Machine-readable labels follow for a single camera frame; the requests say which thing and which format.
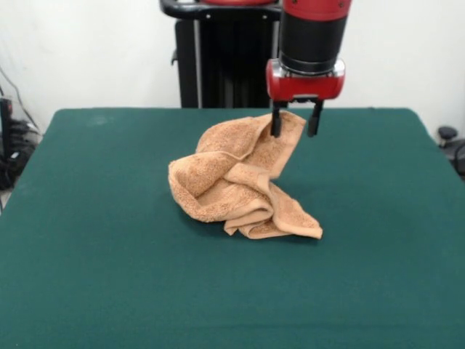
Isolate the black cable bundle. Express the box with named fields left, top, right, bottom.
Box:
left=0, top=119, right=45, bottom=190

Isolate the black robot pedestal with handle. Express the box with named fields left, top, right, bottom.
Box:
left=158, top=0, right=292, bottom=109

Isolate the black chair base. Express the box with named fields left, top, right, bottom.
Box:
left=437, top=125, right=465, bottom=182

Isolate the black equipment box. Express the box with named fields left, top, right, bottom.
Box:
left=0, top=96, right=15, bottom=164

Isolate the orange terry towel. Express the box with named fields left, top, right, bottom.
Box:
left=167, top=111, right=323, bottom=241

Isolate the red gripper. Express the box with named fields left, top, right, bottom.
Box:
left=265, top=58, right=346, bottom=138

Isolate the grey cable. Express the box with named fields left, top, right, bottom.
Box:
left=0, top=67, right=41, bottom=134

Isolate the dark green table cloth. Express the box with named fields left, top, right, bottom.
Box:
left=0, top=107, right=465, bottom=349

